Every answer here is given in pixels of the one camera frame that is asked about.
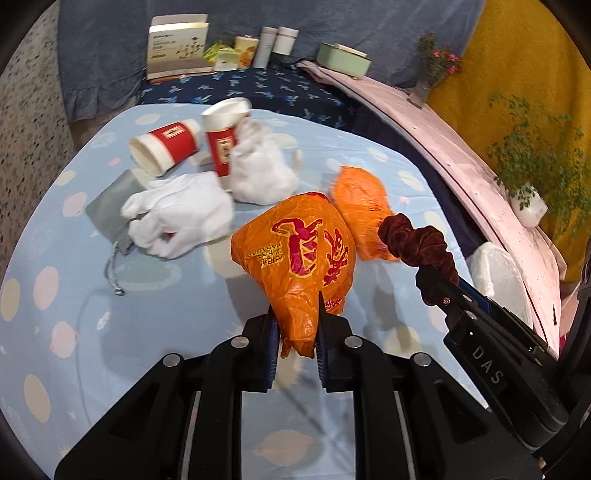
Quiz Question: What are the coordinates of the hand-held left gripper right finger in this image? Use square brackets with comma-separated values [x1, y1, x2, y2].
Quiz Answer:
[316, 291, 541, 480]

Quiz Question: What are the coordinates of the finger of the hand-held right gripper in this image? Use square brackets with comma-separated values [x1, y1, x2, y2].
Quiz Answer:
[416, 265, 481, 342]
[459, 279, 555, 365]

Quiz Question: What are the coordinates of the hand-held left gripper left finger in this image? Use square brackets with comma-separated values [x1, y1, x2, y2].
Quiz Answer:
[54, 314, 280, 480]

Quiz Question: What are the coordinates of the white lined wastebasket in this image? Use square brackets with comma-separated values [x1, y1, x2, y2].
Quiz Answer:
[465, 242, 536, 328]

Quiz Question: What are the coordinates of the dark red velvet scrunchie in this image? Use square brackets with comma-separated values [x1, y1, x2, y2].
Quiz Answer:
[378, 213, 460, 308]

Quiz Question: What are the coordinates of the orange plastic bag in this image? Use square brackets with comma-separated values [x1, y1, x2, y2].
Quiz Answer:
[231, 191, 356, 358]
[330, 166, 402, 263]

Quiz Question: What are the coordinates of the white cloth glove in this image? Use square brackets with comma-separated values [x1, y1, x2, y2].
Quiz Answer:
[228, 119, 303, 205]
[121, 172, 234, 259]

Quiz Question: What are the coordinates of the grey drawstring pouch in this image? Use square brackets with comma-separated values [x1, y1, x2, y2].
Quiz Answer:
[84, 168, 153, 297]

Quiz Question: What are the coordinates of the red sleeved paper cup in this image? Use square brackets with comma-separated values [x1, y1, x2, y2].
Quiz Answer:
[202, 97, 252, 178]
[129, 119, 202, 178]

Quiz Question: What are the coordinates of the dark purple cloth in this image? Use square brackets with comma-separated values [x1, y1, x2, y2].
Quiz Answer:
[351, 104, 490, 259]

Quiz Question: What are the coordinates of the green plant in white pot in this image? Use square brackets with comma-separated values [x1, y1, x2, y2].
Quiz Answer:
[487, 92, 583, 229]

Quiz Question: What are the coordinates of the pink spotted sheet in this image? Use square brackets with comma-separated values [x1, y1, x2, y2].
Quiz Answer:
[300, 60, 568, 361]

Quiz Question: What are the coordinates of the glass vase with pink flowers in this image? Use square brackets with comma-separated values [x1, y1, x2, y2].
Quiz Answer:
[409, 34, 462, 109]

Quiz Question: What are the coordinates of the yellow backdrop cloth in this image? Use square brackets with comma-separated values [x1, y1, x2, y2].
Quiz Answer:
[425, 0, 591, 282]

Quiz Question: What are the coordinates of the green tissue box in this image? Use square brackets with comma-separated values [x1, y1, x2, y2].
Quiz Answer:
[316, 42, 372, 77]

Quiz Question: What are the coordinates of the navy floral cloth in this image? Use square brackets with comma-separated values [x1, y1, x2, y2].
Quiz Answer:
[139, 65, 365, 130]

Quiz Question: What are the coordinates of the small green packet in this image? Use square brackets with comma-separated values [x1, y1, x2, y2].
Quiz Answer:
[203, 41, 241, 72]

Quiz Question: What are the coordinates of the white tube bottle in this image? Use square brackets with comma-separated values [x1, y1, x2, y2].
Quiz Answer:
[253, 26, 278, 68]

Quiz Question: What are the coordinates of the white box with plant print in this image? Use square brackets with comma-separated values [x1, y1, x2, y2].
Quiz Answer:
[147, 14, 215, 84]

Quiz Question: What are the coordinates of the grey-blue backdrop cloth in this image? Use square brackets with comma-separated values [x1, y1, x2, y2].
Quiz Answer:
[58, 0, 485, 134]

